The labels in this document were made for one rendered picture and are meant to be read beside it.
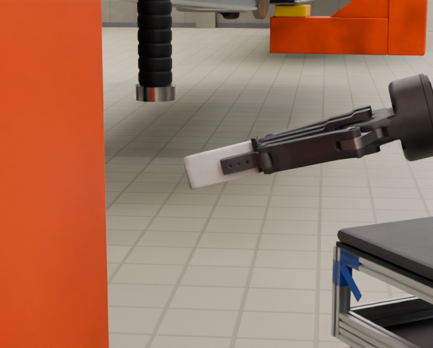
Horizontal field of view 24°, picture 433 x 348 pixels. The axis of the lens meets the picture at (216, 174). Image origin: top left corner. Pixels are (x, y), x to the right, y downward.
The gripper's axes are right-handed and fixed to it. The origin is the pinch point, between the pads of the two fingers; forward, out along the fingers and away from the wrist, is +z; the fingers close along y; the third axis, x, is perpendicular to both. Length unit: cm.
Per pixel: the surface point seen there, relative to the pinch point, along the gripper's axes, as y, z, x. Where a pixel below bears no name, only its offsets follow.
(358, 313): -120, 3, 57
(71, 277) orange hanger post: 55, -3, -5
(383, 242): -109, -7, 39
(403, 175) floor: -348, -9, 75
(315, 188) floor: -316, 26, 66
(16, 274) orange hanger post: 60, -3, -7
